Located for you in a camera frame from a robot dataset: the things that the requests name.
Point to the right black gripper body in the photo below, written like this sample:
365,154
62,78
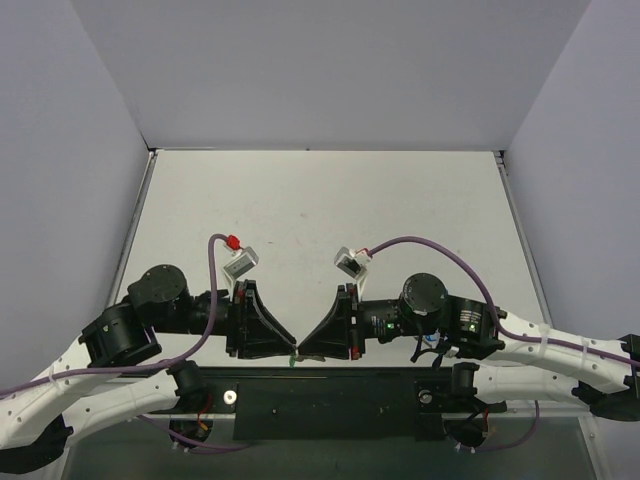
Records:
353,323

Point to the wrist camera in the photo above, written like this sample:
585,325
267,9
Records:
355,263
240,263

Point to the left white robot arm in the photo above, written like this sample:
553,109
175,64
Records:
135,358

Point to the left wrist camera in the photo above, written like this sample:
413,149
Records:
240,263

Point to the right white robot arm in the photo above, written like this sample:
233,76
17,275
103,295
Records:
512,358

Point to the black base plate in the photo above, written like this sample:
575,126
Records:
332,403

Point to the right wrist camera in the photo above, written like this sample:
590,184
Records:
355,263

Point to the silver key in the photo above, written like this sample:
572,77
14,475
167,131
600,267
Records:
302,358

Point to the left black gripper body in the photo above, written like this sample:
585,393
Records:
236,322

